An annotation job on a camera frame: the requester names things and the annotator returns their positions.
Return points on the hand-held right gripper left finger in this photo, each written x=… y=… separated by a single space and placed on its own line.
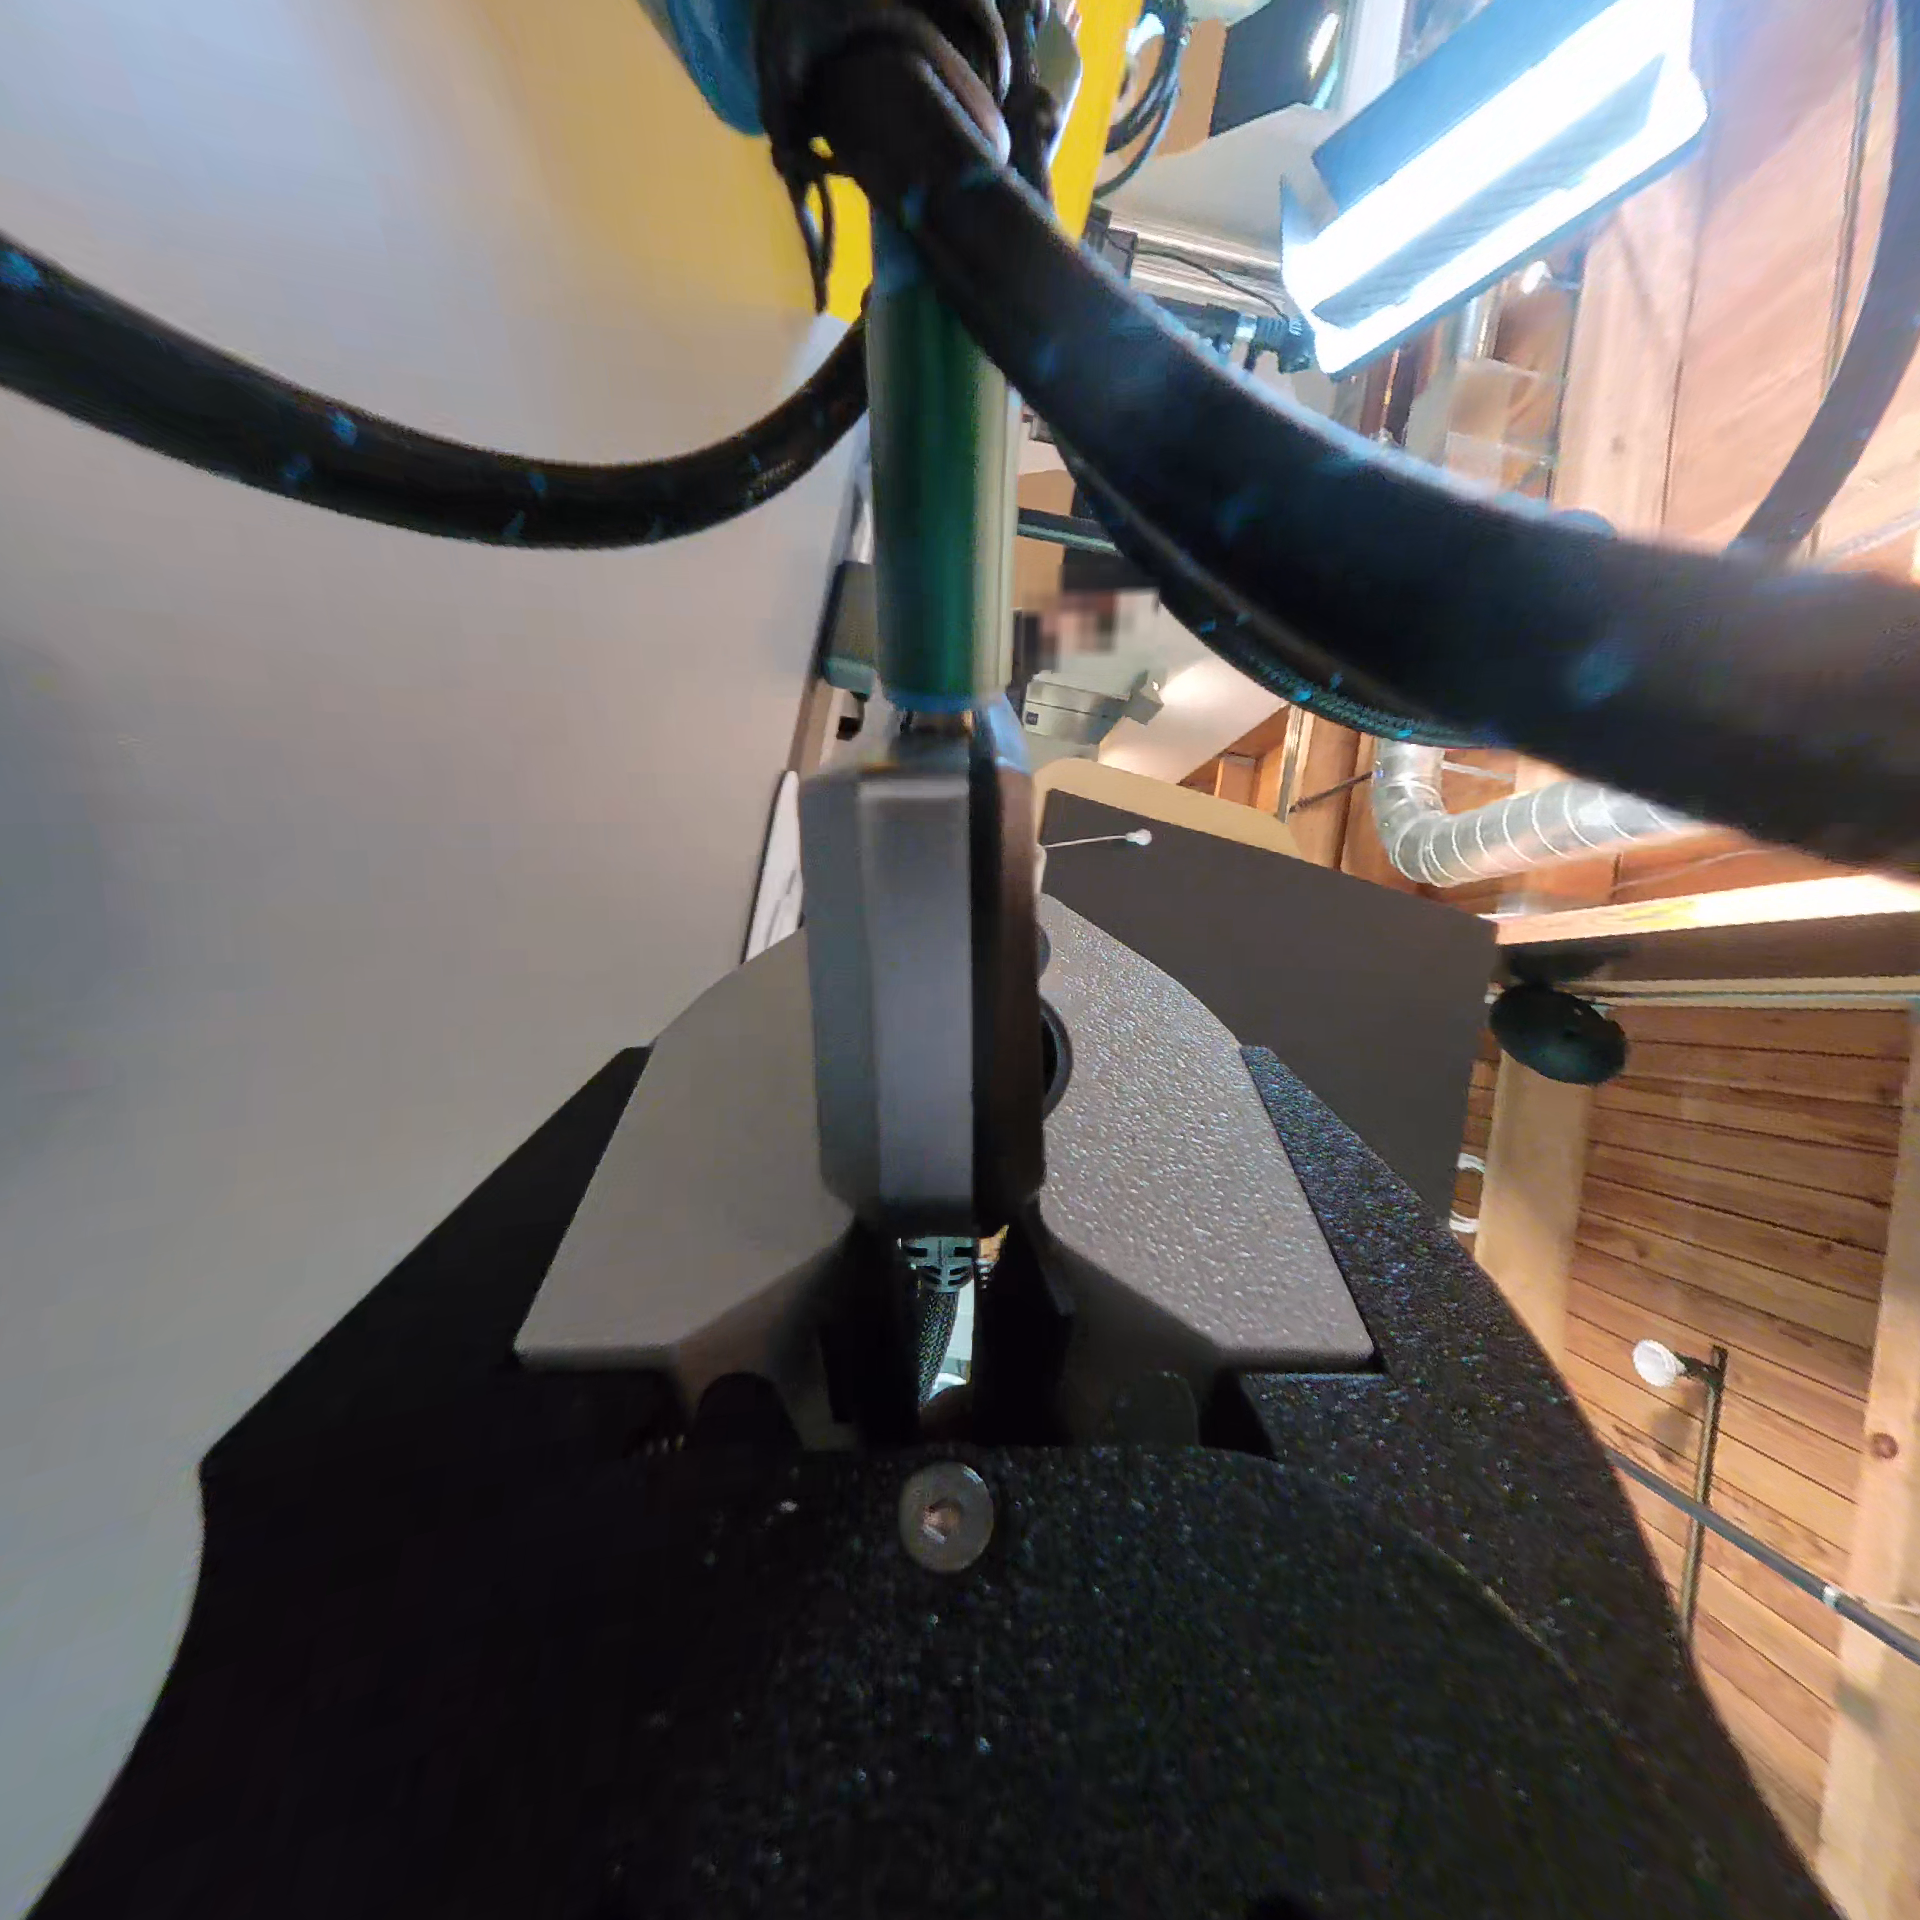
x=691 y=1185

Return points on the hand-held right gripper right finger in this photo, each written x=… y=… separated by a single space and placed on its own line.
x=1186 y=1185

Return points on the yellow plastic bin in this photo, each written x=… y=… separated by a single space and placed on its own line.
x=1088 y=89

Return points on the grey desk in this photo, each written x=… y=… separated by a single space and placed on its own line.
x=301 y=901

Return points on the black sheet wooden board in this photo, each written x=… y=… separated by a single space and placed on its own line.
x=1319 y=975

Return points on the black ceiling lamp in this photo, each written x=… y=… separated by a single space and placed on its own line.
x=1559 y=1036

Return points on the ceiling spot lamp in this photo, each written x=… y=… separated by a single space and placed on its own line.
x=1655 y=1364

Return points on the studio light panel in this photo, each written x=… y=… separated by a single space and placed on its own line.
x=1501 y=150

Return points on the silver air duct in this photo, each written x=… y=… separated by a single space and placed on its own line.
x=1501 y=833

